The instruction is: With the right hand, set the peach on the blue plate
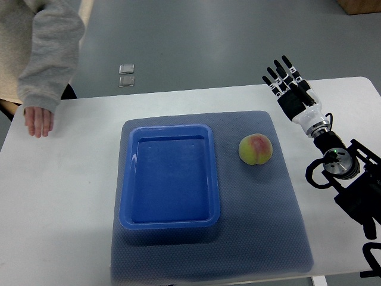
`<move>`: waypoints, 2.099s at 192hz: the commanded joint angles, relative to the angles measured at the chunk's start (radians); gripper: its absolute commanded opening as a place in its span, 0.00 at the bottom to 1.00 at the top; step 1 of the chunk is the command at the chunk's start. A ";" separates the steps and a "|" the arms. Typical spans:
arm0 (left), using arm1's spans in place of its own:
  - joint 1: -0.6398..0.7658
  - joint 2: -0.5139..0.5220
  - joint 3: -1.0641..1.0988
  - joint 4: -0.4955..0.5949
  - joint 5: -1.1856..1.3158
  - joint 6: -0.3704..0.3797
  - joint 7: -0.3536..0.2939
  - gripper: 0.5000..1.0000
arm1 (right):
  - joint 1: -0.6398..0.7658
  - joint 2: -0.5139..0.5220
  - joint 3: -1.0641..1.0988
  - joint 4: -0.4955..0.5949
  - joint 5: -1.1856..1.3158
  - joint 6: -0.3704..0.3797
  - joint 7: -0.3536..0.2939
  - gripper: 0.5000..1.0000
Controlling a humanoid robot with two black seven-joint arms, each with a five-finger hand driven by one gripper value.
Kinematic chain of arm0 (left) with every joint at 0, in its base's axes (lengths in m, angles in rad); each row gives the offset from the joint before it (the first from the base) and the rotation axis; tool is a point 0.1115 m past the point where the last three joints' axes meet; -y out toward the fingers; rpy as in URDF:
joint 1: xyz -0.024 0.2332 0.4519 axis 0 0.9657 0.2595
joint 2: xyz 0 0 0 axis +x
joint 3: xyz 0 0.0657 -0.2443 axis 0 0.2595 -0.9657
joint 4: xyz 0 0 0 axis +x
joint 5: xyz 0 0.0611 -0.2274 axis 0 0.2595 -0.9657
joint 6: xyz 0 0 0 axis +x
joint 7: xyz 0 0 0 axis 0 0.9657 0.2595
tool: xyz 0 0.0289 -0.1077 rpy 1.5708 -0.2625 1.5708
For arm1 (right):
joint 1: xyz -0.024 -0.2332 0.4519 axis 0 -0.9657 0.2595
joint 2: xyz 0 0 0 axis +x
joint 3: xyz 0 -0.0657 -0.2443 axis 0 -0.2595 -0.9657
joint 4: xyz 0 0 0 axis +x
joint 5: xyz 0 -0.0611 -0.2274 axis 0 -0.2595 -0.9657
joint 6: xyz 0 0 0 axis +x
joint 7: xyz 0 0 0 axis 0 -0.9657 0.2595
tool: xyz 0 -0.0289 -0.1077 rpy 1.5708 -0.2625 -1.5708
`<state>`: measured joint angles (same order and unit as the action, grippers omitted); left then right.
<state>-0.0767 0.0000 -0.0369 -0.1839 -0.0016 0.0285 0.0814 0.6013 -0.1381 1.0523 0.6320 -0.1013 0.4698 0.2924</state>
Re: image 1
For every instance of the yellow red peach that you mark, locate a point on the yellow red peach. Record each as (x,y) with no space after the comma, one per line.
(255,149)

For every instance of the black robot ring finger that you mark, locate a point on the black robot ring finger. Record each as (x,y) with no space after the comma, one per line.
(277,79)

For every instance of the grey sweatshirt sleeve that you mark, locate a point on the grey sweatshirt sleeve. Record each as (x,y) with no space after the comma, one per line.
(39,51)

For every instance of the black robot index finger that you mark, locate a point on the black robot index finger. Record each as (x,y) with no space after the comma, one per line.
(294,72)

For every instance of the upper metal floor plate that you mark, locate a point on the upper metal floor plate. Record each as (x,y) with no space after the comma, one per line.
(126,69)

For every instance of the brown wooden box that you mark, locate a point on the brown wooden box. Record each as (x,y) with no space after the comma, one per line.
(356,7)

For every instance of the person's bare hand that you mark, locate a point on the person's bare hand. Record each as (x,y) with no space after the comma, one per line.
(38,121)

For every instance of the blue plastic tray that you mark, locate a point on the blue plastic tray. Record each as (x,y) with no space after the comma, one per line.
(170,179)

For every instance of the grey blue table mat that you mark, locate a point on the grey blue table mat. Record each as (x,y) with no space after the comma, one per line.
(260,231)

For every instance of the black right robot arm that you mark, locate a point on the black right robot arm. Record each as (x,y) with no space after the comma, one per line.
(353,171)

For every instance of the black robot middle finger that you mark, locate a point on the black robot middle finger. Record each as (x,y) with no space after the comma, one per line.
(285,77)

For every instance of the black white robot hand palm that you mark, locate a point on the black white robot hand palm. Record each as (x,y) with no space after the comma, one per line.
(310,118)

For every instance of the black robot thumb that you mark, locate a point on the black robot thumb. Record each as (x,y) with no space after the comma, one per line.
(302,95)

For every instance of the black robot pinky finger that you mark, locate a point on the black robot pinky finger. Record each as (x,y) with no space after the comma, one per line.
(273,87)

